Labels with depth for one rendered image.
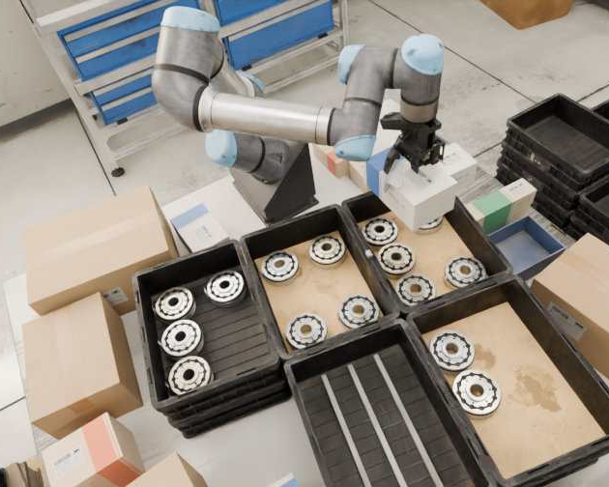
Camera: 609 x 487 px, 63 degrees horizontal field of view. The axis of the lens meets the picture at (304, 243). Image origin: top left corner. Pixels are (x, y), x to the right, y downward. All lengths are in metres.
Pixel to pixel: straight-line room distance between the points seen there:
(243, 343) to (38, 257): 0.68
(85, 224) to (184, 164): 1.56
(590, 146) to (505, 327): 1.21
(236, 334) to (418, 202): 0.57
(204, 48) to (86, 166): 2.40
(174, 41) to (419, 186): 0.60
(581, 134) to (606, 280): 1.08
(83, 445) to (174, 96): 0.81
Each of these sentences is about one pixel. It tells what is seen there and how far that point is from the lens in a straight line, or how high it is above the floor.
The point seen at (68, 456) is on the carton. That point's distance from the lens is 1.34.
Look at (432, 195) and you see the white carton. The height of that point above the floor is 1.14.
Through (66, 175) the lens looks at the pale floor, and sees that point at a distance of 3.45.
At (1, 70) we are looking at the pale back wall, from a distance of 3.83.
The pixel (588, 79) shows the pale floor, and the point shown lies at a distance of 3.64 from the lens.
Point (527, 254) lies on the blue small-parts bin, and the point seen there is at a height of 0.70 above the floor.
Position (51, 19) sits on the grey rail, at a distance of 2.83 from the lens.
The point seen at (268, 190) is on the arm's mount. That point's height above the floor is 0.84.
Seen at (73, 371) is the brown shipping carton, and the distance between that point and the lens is 1.42.
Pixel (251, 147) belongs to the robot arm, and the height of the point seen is 1.02.
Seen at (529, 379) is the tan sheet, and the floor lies 0.83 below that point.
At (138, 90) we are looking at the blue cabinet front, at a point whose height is 0.44.
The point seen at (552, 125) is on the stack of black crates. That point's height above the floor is 0.49.
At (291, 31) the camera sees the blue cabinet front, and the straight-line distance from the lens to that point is 3.28.
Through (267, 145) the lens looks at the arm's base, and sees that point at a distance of 1.54.
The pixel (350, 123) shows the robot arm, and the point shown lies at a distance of 0.97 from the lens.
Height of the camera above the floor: 1.96
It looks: 51 degrees down
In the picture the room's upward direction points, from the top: 11 degrees counter-clockwise
